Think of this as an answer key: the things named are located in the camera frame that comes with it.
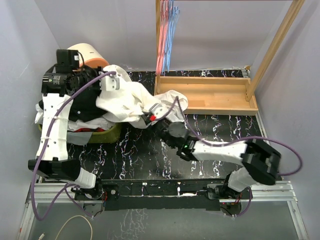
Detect white shirt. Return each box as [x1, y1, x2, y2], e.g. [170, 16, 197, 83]
[95, 64, 189, 129]

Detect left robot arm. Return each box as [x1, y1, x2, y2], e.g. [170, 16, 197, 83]
[28, 49, 106, 200]

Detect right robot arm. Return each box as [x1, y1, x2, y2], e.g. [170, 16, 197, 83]
[142, 114, 281, 199]

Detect black garment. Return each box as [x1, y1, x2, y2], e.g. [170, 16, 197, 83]
[38, 85, 107, 122]

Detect white cylindrical bin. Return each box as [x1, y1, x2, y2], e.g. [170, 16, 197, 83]
[67, 43, 109, 69]

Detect white clothes in basket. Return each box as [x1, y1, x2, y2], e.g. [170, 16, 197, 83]
[34, 103, 115, 132]

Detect green laundry basket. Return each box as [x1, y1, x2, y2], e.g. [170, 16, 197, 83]
[66, 123, 122, 146]

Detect wooden clothes rack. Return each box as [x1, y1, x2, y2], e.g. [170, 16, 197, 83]
[154, 0, 304, 116]

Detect blue hangers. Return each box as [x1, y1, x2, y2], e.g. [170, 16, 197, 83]
[162, 0, 180, 73]

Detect pink hangers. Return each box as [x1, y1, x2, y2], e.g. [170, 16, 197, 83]
[155, 0, 169, 77]

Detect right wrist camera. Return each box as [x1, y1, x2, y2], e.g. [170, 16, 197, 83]
[149, 103, 168, 122]

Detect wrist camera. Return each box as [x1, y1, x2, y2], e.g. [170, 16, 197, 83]
[100, 75, 120, 92]
[149, 103, 168, 122]

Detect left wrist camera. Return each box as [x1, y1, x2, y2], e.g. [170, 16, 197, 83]
[100, 75, 120, 92]

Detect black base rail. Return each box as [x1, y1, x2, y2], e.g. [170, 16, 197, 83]
[69, 178, 253, 212]

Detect aluminium frame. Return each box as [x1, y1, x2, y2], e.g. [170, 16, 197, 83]
[16, 182, 310, 240]

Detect cream cable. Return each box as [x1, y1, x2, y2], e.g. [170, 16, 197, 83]
[38, 215, 94, 240]

